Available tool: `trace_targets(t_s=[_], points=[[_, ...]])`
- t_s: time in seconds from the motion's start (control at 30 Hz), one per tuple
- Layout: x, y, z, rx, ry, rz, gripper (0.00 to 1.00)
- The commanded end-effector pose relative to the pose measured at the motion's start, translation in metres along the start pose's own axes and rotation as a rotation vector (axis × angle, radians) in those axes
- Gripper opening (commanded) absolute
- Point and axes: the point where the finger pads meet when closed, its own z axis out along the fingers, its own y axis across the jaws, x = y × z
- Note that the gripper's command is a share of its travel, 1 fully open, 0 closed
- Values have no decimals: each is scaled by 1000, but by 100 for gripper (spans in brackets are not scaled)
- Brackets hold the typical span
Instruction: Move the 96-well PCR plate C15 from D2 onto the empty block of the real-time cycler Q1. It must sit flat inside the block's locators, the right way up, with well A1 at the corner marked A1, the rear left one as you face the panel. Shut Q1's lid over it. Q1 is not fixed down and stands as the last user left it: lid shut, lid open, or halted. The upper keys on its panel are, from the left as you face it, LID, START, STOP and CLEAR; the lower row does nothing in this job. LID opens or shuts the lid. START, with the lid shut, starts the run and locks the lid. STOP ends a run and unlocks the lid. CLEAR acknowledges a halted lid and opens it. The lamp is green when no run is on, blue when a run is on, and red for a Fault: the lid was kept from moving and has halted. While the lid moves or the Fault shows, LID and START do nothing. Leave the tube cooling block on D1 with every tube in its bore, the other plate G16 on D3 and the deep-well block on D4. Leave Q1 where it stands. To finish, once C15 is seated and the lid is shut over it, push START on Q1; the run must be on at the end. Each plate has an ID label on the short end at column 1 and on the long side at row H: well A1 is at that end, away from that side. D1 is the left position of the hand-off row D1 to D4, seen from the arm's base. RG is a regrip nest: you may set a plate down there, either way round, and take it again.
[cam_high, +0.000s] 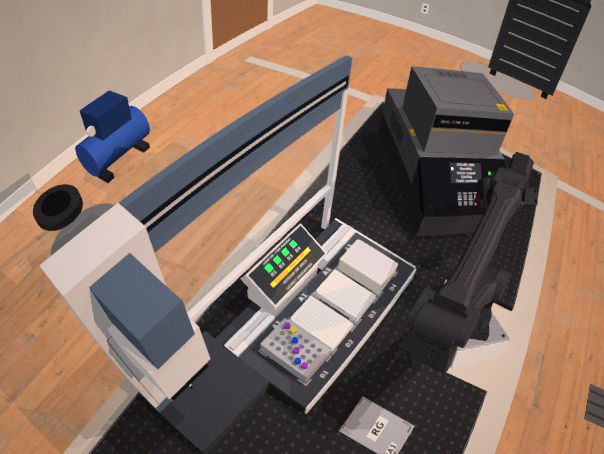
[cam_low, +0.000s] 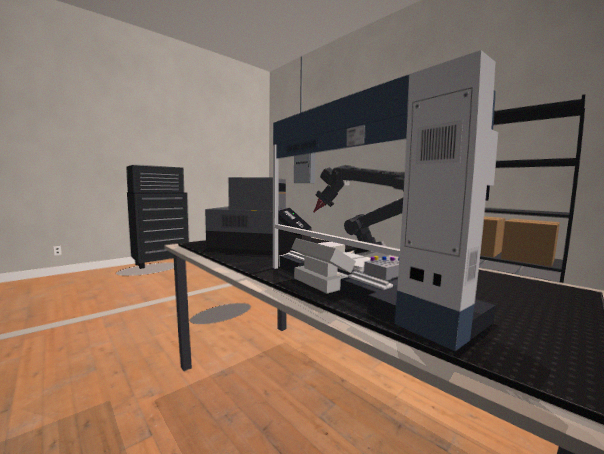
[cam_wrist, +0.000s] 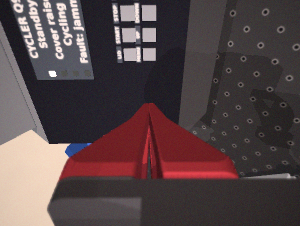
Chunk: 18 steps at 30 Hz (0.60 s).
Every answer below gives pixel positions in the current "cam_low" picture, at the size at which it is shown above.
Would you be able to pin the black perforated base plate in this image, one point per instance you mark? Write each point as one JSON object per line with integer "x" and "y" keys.
{"x": 547, "y": 339}

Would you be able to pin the black thermal cycler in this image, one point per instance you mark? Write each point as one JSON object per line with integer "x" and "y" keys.
{"x": 248, "y": 223}

